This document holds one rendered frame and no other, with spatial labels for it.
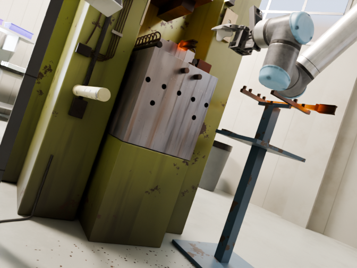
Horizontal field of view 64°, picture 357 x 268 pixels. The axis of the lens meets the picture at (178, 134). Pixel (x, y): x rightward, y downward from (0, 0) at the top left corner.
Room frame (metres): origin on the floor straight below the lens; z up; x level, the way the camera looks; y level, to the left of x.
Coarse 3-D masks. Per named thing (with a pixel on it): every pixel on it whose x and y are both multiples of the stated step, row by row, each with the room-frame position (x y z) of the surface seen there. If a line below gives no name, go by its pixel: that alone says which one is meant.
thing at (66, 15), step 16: (64, 0) 1.63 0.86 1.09; (64, 16) 1.64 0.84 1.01; (64, 32) 1.66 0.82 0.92; (48, 48) 1.63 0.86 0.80; (48, 64) 1.64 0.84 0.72; (48, 80) 1.66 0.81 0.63; (32, 96) 1.63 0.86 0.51; (32, 112) 1.64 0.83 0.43; (32, 128) 1.66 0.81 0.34; (16, 144) 1.63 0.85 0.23; (16, 160) 1.65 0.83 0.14; (16, 176) 1.66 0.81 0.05
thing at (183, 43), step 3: (192, 39) 1.31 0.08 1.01; (183, 42) 1.38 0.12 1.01; (186, 42) 1.36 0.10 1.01; (189, 42) 1.34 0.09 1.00; (192, 42) 1.32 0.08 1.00; (195, 42) 1.31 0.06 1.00; (180, 45) 1.38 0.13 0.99; (183, 45) 1.38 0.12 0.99; (186, 45) 1.34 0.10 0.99; (189, 45) 1.32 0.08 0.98; (192, 45) 1.31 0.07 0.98; (183, 48) 1.39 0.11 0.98; (186, 48) 1.38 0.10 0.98; (189, 48) 1.36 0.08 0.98
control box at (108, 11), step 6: (84, 0) 1.02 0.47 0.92; (90, 0) 1.02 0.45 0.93; (96, 0) 1.03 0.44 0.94; (102, 0) 1.03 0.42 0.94; (108, 0) 1.03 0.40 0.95; (114, 0) 1.04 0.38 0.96; (120, 0) 1.08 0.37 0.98; (96, 6) 1.06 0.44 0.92; (102, 6) 1.06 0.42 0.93; (108, 6) 1.06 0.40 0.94; (114, 6) 1.07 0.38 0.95; (120, 6) 1.07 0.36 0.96; (102, 12) 1.09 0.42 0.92; (108, 12) 1.09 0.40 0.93; (114, 12) 1.09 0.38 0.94
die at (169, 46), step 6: (150, 42) 1.43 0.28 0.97; (162, 42) 1.34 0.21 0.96; (168, 42) 1.36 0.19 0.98; (162, 48) 1.35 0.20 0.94; (168, 48) 1.36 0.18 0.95; (174, 48) 1.38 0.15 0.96; (180, 48) 1.39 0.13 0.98; (174, 54) 1.38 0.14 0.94; (180, 54) 1.40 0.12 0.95; (186, 54) 1.42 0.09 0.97; (192, 54) 1.43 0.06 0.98; (186, 60) 1.42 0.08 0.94
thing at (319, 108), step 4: (268, 100) 1.71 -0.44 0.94; (300, 104) 1.53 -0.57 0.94; (316, 104) 1.45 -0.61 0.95; (320, 104) 1.44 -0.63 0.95; (324, 104) 1.42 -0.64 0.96; (328, 104) 1.40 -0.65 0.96; (308, 108) 1.49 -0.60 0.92; (312, 108) 1.47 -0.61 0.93; (316, 108) 1.44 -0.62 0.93; (320, 108) 1.44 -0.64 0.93; (324, 108) 1.42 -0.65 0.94; (328, 108) 1.41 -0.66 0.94; (332, 108) 1.39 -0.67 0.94; (320, 112) 1.43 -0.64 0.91; (324, 112) 1.41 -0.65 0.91; (328, 112) 1.39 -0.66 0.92; (332, 112) 1.39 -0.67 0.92
